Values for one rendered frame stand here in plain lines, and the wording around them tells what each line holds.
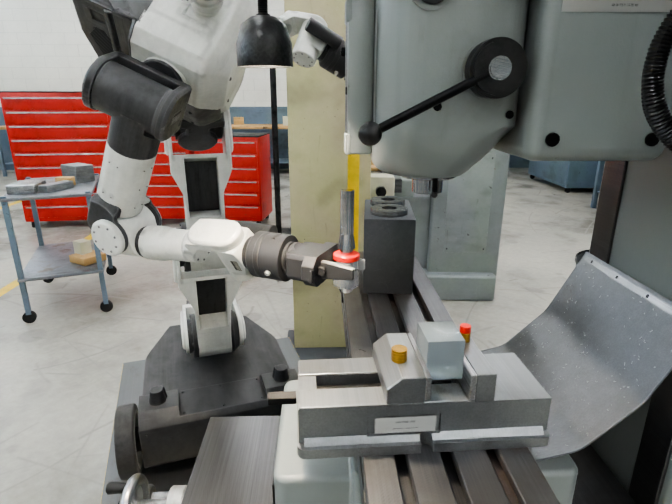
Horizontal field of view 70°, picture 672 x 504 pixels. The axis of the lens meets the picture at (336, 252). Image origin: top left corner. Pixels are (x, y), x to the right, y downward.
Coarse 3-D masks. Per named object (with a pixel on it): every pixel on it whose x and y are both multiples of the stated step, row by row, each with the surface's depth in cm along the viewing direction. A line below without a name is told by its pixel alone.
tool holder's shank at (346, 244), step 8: (344, 192) 80; (352, 192) 80; (344, 200) 80; (352, 200) 80; (344, 208) 80; (352, 208) 81; (344, 216) 81; (352, 216) 81; (344, 224) 81; (352, 224) 82; (344, 232) 82; (352, 232) 82; (344, 240) 82; (352, 240) 82; (344, 248) 82; (352, 248) 82
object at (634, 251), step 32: (608, 192) 89; (640, 192) 80; (608, 224) 89; (640, 224) 81; (608, 256) 89; (640, 256) 81; (640, 416) 81; (608, 448) 90; (640, 448) 80; (640, 480) 80
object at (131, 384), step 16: (288, 352) 200; (128, 368) 188; (128, 384) 178; (128, 400) 168; (112, 432) 152; (112, 448) 146; (112, 464) 139; (176, 464) 139; (192, 464) 139; (112, 480) 134; (160, 480) 134; (176, 480) 134; (112, 496) 128
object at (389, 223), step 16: (368, 208) 120; (384, 208) 117; (400, 208) 114; (368, 224) 111; (384, 224) 110; (400, 224) 110; (368, 240) 112; (384, 240) 112; (400, 240) 111; (368, 256) 113; (384, 256) 113; (400, 256) 112; (368, 272) 114; (384, 272) 114; (400, 272) 114; (368, 288) 116; (384, 288) 115; (400, 288) 115
